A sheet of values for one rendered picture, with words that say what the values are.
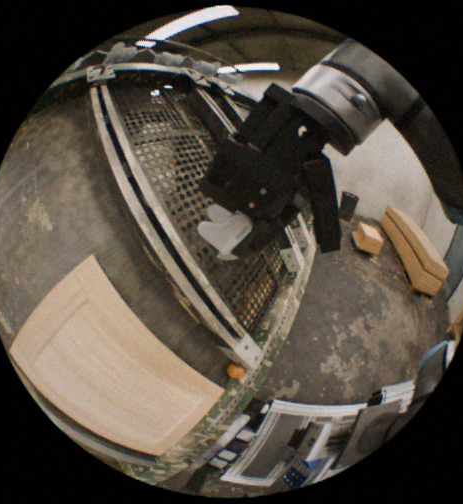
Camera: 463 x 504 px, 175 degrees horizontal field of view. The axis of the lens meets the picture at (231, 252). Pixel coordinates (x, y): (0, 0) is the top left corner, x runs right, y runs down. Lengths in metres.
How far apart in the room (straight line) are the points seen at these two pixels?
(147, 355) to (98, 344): 0.11
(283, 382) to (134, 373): 1.27
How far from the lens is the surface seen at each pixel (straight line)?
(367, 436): 0.55
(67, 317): 0.35
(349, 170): 5.19
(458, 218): 0.19
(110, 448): 0.57
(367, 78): 0.15
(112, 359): 0.37
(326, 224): 0.17
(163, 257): 0.30
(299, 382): 1.54
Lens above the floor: 1.43
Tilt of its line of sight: 38 degrees down
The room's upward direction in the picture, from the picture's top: straight up
